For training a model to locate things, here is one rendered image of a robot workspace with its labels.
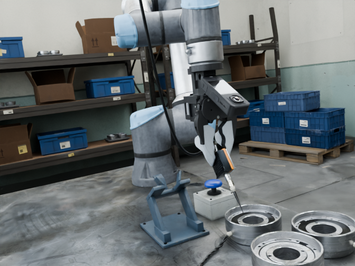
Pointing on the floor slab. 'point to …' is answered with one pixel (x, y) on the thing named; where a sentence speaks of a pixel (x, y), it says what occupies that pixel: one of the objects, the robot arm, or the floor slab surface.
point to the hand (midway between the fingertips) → (220, 159)
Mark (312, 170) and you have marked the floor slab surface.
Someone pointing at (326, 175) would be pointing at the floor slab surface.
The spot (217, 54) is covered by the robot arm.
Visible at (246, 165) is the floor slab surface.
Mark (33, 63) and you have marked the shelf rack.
